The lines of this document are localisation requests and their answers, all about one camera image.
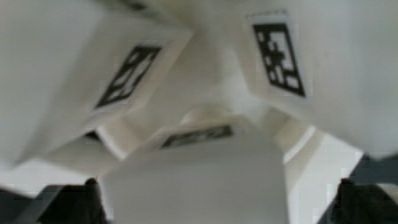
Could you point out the white round stool seat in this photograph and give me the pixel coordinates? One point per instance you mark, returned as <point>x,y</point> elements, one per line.
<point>203,89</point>

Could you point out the white stool leg front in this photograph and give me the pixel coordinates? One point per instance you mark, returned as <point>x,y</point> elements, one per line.
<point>201,177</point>

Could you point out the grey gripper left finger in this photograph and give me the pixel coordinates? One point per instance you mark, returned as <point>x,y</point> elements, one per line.
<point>68,204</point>

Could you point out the white stool leg with tag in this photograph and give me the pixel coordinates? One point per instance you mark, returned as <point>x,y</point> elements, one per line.
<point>87,52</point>

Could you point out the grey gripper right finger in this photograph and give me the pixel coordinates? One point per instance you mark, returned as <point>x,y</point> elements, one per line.
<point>366,203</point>

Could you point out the white L-shaped fence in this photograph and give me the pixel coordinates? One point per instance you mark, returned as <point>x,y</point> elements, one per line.
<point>80,160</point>

